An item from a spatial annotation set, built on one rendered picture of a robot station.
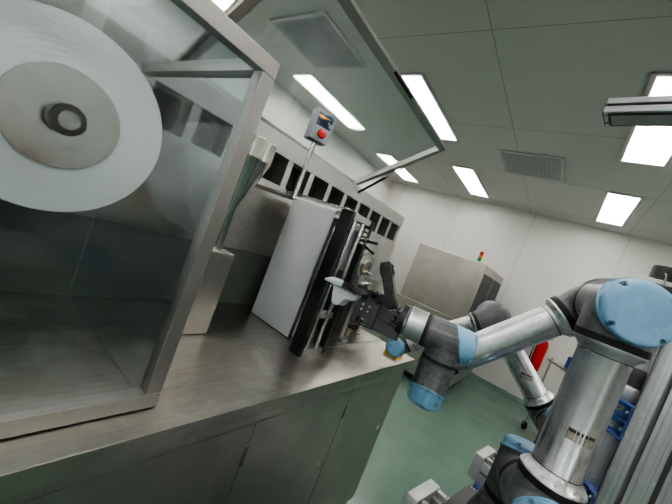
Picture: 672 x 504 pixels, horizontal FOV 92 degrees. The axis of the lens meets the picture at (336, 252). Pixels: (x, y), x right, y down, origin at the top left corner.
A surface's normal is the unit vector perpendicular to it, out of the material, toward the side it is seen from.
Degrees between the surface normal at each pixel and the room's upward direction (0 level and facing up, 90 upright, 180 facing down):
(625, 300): 82
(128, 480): 90
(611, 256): 90
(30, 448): 0
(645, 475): 90
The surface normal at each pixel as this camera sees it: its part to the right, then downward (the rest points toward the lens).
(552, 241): -0.55, -0.17
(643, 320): -0.27, -0.20
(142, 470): 0.75, 0.32
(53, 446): 0.36, -0.93
